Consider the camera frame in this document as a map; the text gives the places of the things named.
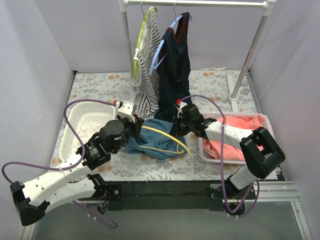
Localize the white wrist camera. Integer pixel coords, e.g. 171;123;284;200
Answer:
176;99;188;118
114;100;136;123

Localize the black base bar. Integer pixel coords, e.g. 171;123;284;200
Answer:
77;179;251;212

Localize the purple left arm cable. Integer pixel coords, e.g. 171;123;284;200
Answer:
1;99;118;230

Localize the green hanger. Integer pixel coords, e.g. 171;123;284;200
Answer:
133;6;158;79

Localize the light blue hanger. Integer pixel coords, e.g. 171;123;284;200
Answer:
148;12;192;75

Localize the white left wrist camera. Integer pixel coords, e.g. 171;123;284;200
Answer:
114;100;136;123

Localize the dark navy top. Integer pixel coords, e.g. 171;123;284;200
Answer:
153;11;195;123

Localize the yellow hanger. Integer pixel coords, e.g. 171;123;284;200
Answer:
139;125;192;156

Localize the pink cloth in basket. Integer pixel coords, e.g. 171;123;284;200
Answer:
202;114;265;162

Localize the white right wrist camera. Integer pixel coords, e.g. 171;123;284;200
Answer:
176;99;188;118

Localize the striped black white top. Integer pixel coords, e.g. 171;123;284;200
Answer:
131;8;161;117

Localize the white cloth in basket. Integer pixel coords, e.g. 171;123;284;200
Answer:
70;122;103;154

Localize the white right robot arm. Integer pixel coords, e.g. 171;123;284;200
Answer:
170;100;286;199

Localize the blue tank top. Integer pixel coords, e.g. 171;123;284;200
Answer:
125;118;188;160

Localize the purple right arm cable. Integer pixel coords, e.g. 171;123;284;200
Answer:
178;94;261;215

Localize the white clothes rack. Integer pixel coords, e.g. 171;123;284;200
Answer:
118;0;276;111

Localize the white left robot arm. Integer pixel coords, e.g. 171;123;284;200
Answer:
10;115;144;226

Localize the white mesh basket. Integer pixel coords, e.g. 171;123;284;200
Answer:
198;112;274;165

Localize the floral table mat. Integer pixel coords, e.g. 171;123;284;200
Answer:
47;69;270;181

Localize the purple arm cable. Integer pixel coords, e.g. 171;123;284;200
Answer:
1;99;118;230
178;94;261;215

